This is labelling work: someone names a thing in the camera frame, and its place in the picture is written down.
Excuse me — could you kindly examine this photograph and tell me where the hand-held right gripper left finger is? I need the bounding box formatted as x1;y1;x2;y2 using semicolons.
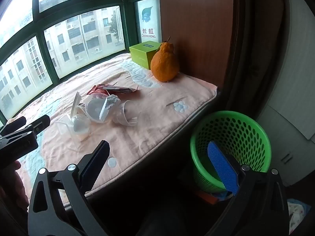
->
28;140;116;236

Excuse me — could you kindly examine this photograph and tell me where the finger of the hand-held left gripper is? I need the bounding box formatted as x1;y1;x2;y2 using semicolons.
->
26;114;51;135
0;116;27;134

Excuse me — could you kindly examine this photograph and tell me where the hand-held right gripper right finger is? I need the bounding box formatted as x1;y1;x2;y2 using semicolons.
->
204;141;290;236

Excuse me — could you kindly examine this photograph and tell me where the green mesh wastebasket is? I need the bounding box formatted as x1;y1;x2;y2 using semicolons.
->
190;111;272;194

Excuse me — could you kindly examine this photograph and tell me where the white plastic lid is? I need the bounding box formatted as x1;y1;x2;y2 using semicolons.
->
70;92;82;124

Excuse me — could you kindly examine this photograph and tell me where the white tissue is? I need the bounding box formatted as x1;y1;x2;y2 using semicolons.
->
99;94;121;121

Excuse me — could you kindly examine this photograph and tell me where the red foil snack wrapper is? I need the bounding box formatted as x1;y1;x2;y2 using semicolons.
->
87;84;140;97

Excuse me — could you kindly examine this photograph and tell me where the person's left hand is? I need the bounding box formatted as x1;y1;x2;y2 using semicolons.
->
0;161;29;210

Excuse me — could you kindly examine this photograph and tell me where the orange flat packet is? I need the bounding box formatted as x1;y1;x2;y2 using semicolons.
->
196;189;234;205

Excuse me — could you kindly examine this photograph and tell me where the pink flower-print blanket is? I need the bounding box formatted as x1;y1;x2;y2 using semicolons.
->
5;53;218;204

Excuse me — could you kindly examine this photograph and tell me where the light patterned cloth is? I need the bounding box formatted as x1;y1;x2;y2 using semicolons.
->
287;198;312;235

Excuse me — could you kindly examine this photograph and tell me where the white cabinet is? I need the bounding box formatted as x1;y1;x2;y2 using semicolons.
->
256;0;315;188

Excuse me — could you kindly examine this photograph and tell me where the green tissue box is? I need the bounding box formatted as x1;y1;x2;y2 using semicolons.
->
129;41;163;70

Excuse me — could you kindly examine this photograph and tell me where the orange bumpy citrus fruit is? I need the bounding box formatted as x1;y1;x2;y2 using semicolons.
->
150;36;180;82

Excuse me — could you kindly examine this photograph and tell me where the brown curtain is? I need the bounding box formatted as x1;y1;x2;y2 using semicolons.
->
220;0;292;131

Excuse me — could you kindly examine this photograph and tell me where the brown wooden panel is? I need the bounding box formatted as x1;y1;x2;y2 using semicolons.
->
159;0;235;92

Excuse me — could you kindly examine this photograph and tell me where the white window sticker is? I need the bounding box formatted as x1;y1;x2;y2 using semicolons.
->
137;0;162;45

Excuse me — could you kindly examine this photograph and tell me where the green window frame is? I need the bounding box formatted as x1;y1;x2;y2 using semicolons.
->
0;0;162;128

